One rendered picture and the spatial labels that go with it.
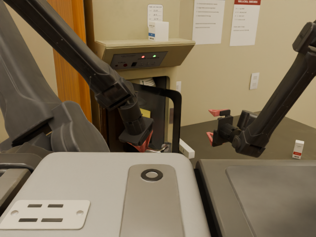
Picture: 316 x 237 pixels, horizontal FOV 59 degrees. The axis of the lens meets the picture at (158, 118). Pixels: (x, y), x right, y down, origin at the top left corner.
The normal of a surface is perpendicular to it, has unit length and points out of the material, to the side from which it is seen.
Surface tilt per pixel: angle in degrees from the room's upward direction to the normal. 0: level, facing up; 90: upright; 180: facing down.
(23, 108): 70
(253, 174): 0
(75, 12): 90
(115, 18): 90
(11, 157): 0
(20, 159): 0
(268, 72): 90
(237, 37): 90
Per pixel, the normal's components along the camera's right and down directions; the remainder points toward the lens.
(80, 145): 0.85, -0.50
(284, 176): 0.02, -0.93
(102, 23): 0.46, 0.33
